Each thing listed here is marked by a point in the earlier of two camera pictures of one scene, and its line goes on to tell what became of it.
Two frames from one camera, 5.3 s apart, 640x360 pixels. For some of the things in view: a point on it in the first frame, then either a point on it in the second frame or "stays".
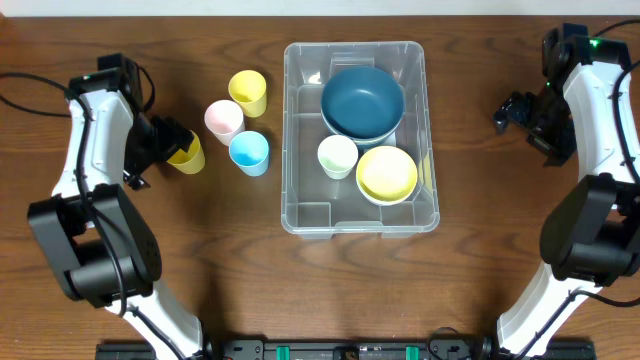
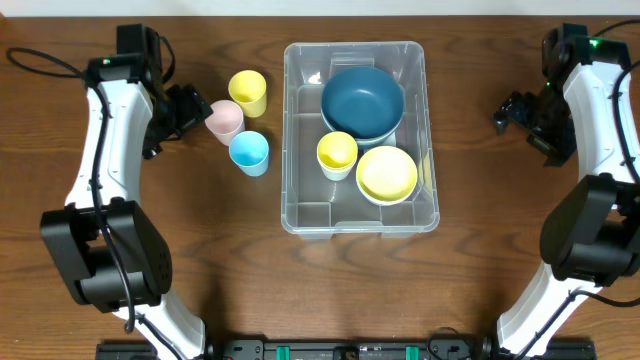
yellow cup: (191, 161) to (337, 153)
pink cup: (224, 118) stays
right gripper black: (523, 116) stays
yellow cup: (249, 89) stays
